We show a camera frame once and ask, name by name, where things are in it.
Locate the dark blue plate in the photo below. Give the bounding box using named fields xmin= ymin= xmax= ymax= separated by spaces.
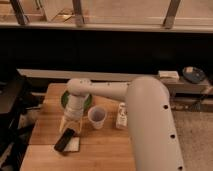
xmin=182 ymin=66 xmax=206 ymax=84

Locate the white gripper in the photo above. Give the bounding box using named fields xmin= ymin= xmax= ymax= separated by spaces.
xmin=59 ymin=95 xmax=85 ymax=135

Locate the black equipment at left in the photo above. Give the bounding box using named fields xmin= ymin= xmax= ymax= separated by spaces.
xmin=0 ymin=76 xmax=39 ymax=171

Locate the black eraser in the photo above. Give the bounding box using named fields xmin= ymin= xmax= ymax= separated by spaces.
xmin=54 ymin=128 xmax=75 ymax=152

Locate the white sponge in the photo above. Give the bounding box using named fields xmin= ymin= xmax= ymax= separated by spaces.
xmin=64 ymin=137 xmax=80 ymax=152

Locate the green plate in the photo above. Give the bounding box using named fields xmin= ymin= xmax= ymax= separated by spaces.
xmin=61 ymin=91 xmax=92 ymax=111

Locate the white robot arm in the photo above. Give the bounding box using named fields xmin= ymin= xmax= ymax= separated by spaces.
xmin=60 ymin=76 xmax=186 ymax=171

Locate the grey metal shelf rail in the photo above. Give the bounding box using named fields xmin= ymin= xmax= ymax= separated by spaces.
xmin=18 ymin=69 xmax=213 ymax=95

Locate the clear plastic cup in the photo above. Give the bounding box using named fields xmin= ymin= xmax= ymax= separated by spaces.
xmin=88 ymin=106 xmax=107 ymax=130

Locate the white box on shelf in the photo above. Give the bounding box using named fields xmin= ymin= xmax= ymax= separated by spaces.
xmin=158 ymin=70 xmax=179 ymax=80

